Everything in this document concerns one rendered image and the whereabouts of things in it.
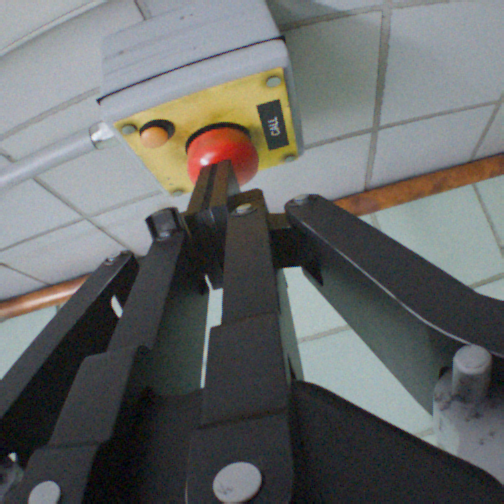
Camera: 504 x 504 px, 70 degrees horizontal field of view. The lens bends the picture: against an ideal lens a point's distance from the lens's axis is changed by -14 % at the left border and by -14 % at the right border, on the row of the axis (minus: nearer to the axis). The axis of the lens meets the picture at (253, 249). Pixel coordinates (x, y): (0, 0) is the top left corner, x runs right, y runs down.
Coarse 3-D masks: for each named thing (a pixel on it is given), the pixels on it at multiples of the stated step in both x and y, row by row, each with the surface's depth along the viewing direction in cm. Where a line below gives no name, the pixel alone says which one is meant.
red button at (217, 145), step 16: (224, 128) 21; (192, 144) 22; (208, 144) 21; (224, 144) 21; (240, 144) 21; (192, 160) 21; (208, 160) 21; (240, 160) 21; (256, 160) 22; (192, 176) 22; (240, 176) 22
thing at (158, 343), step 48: (144, 288) 10; (192, 288) 12; (144, 336) 8; (192, 336) 11; (96, 384) 6; (144, 384) 7; (192, 384) 9; (96, 432) 5; (48, 480) 4; (96, 480) 4
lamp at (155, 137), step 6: (144, 132) 20; (150, 132) 20; (156, 132) 20; (162, 132) 20; (144, 138) 20; (150, 138) 20; (156, 138) 20; (162, 138) 20; (144, 144) 20; (150, 144) 20; (156, 144) 20; (162, 144) 21
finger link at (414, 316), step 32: (320, 224) 11; (352, 224) 10; (320, 256) 11; (352, 256) 9; (384, 256) 8; (416, 256) 8; (320, 288) 12; (352, 288) 9; (384, 288) 7; (416, 288) 7; (448, 288) 7; (352, 320) 10; (384, 320) 8; (416, 320) 6; (448, 320) 6; (480, 320) 6; (384, 352) 8; (416, 352) 7; (448, 352) 6; (416, 384) 7
